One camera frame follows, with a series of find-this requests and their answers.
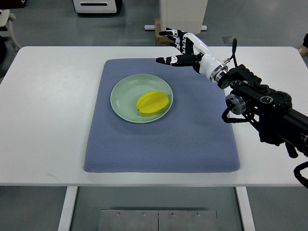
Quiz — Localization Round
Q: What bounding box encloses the white table frame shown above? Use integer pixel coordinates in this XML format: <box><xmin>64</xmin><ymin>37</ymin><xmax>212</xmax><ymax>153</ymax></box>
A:
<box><xmin>58</xmin><ymin>186</ymin><xmax>257</xmax><ymax>231</ymax></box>

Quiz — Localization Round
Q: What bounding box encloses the white pedestal cabinet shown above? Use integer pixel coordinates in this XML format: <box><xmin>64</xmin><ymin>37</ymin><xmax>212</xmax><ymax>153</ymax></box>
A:
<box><xmin>159</xmin><ymin>0</ymin><xmax>208</xmax><ymax>34</ymax></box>

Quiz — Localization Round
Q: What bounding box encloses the pale green plate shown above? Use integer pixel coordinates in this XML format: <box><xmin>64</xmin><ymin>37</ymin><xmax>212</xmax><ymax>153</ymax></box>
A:
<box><xmin>110</xmin><ymin>74</ymin><xmax>173</xmax><ymax>123</ymax></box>

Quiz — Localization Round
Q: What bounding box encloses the white machine with slot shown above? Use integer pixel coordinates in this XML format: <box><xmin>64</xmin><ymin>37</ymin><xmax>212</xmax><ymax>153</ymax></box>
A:
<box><xmin>73</xmin><ymin>0</ymin><xmax>123</xmax><ymax>13</ymax></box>

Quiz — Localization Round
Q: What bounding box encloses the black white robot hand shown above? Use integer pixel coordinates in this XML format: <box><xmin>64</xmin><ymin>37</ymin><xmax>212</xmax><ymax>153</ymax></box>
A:
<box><xmin>156</xmin><ymin>28</ymin><xmax>228</xmax><ymax>82</ymax></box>

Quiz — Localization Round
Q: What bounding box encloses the yellow starfruit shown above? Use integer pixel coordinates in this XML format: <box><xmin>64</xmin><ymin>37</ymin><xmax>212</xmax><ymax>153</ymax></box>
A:
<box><xmin>136</xmin><ymin>90</ymin><xmax>172</xmax><ymax>116</ymax></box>

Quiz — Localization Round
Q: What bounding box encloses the grey metal floor plate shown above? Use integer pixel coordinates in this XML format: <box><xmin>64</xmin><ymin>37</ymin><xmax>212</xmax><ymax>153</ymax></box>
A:
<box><xmin>99</xmin><ymin>209</ymin><xmax>219</xmax><ymax>231</ymax></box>

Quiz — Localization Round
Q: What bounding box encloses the grey floor socket cover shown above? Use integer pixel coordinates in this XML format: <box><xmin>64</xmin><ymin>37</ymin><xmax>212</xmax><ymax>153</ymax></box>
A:
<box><xmin>222</xmin><ymin>36</ymin><xmax>235</xmax><ymax>45</ymax></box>

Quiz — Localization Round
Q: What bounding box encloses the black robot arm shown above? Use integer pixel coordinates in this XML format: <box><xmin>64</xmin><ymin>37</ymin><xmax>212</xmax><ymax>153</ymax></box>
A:
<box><xmin>218</xmin><ymin>38</ymin><xmax>308</xmax><ymax>158</ymax></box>

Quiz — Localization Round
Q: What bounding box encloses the white chair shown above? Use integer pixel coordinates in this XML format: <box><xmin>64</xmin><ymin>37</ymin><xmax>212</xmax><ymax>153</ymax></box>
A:
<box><xmin>0</xmin><ymin>9</ymin><xmax>22</xmax><ymax>51</ymax></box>

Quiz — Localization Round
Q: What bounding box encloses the brown cardboard box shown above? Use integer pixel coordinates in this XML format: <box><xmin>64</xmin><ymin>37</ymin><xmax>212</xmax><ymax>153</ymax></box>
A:
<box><xmin>154</xmin><ymin>18</ymin><xmax>174</xmax><ymax>46</ymax></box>

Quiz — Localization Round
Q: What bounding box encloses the blue textured mat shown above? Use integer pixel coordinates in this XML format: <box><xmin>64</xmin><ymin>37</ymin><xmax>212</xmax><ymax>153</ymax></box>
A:
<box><xmin>84</xmin><ymin>58</ymin><xmax>240</xmax><ymax>173</ymax></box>

